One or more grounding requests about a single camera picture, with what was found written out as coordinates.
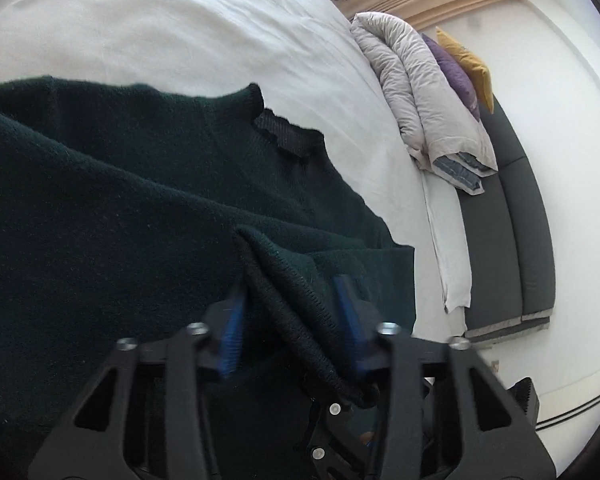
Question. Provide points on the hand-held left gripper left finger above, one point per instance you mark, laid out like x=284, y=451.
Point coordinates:
x=231, y=332

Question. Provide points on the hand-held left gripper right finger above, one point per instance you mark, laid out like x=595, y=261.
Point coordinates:
x=351, y=320

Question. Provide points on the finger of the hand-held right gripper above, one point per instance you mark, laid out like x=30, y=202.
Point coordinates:
x=337, y=432

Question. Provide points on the dark green knit sweater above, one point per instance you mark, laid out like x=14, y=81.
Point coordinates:
x=130, y=210

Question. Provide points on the black floor strip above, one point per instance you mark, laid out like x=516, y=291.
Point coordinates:
x=580, y=407

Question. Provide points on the folded beige duvet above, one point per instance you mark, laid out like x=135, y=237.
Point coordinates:
x=415, y=85

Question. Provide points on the purple pillow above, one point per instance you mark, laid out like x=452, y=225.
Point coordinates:
x=452, y=72

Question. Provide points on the mustard yellow pillow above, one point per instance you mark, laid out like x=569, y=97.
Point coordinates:
x=475, y=67

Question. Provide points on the white bed sheet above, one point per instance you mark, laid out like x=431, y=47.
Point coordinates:
x=180, y=20

